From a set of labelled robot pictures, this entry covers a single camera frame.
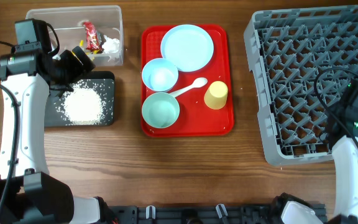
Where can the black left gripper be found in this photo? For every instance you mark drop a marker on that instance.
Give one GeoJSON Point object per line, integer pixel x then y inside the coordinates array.
{"type": "Point", "coordinates": [81, 59]}

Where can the yellow foil wrapper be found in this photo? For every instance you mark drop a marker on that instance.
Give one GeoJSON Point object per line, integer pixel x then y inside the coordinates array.
{"type": "Point", "coordinates": [89, 53]}

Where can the red snack wrapper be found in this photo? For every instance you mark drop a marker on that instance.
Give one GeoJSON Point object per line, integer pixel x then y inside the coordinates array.
{"type": "Point", "coordinates": [92, 39]}

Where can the pile of white rice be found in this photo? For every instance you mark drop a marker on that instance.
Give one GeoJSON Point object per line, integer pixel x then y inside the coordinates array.
{"type": "Point", "coordinates": [84, 105]}

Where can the white tissue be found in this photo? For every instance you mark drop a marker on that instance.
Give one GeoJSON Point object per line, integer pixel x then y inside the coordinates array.
{"type": "Point", "coordinates": [110, 46]}

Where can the light blue bowl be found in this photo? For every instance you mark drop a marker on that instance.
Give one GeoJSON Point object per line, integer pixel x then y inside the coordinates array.
{"type": "Point", "coordinates": [159, 75]}

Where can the mint green bowl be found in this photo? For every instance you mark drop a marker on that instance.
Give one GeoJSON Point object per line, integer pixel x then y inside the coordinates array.
{"type": "Point", "coordinates": [160, 110]}

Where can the light blue round plate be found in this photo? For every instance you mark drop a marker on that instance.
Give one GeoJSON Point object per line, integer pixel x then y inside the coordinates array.
{"type": "Point", "coordinates": [188, 47]}

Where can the yellow plastic cup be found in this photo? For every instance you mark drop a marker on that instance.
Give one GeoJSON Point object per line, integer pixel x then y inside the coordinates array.
{"type": "Point", "coordinates": [216, 95]}

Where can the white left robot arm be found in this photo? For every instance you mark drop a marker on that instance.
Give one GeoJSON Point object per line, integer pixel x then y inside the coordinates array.
{"type": "Point", "coordinates": [28, 194]}

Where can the clear plastic waste bin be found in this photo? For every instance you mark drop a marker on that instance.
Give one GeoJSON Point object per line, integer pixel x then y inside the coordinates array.
{"type": "Point", "coordinates": [67, 23]}

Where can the grey plastic dishwasher rack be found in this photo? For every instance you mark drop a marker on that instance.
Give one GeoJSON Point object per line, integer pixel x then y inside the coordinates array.
{"type": "Point", "coordinates": [299, 59]}

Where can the black plastic tray bin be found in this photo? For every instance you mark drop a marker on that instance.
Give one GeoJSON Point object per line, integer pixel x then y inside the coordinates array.
{"type": "Point", "coordinates": [51, 116]}

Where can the white plastic spoon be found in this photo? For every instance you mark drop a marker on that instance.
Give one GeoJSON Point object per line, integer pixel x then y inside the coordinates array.
{"type": "Point", "coordinates": [197, 83]}

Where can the red plastic tray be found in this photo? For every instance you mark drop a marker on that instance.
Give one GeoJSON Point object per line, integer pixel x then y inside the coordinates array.
{"type": "Point", "coordinates": [195, 118]}

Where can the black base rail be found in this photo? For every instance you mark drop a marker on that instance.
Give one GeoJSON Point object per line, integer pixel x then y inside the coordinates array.
{"type": "Point", "coordinates": [246, 214]}

